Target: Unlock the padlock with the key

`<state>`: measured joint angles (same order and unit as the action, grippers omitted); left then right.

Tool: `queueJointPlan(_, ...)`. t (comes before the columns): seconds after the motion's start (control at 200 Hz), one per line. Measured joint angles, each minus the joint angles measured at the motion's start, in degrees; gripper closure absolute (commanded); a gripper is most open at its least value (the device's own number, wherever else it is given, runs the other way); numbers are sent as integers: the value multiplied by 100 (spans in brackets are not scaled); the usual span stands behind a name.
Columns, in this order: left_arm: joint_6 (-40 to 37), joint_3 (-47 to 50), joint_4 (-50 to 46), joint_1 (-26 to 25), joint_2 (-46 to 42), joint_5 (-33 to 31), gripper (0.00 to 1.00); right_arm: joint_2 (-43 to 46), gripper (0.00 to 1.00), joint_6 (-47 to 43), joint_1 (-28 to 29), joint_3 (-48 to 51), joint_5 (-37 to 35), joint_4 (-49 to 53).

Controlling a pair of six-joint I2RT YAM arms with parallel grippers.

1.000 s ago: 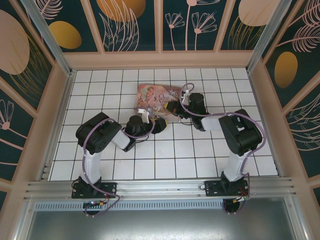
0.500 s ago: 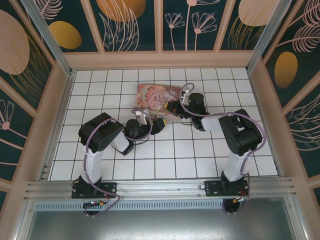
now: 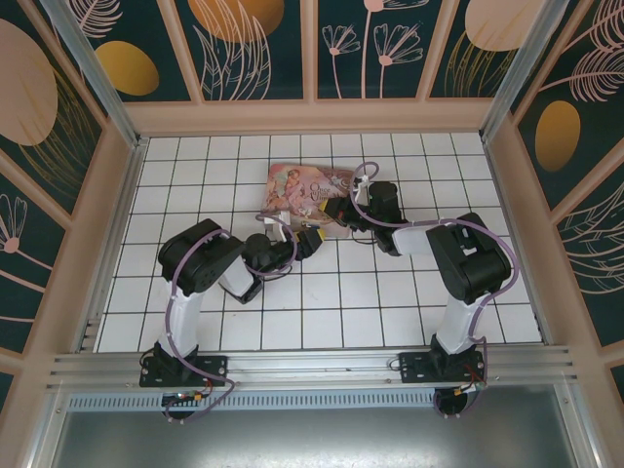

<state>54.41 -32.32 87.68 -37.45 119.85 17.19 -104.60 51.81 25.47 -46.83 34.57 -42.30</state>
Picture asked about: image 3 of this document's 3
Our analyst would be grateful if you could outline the pink printed tin box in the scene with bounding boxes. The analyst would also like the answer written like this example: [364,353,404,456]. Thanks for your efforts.
[260,162,365,240]

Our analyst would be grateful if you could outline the small green circuit board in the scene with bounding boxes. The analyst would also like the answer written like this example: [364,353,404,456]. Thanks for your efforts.
[162,391,206,406]

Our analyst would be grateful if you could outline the grey sheet metal panel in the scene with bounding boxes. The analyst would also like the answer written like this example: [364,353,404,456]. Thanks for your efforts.
[26,408,599,468]

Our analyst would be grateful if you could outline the aluminium mounting rail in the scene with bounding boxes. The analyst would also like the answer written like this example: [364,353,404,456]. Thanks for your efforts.
[46,344,579,394]

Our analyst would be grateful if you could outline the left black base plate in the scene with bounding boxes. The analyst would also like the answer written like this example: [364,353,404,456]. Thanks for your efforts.
[139,354,230,389]

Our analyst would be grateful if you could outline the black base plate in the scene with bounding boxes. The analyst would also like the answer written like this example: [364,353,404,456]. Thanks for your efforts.
[398,350,487,386]
[139,354,230,389]

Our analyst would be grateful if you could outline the aluminium side rail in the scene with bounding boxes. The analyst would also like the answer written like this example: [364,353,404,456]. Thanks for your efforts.
[77,137,150,353]
[480,134,555,345]

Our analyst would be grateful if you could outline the slotted grey cable duct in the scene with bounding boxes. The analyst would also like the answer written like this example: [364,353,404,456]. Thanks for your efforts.
[65,392,560,411]

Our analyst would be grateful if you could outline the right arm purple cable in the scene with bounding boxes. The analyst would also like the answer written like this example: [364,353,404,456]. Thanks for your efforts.
[350,162,518,420]

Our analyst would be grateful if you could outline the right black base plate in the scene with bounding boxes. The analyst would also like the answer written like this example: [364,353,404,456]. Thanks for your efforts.
[398,350,487,386]

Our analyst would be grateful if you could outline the aluminium corner post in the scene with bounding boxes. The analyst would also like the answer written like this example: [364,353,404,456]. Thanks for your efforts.
[480,0,555,143]
[37,0,149,153]

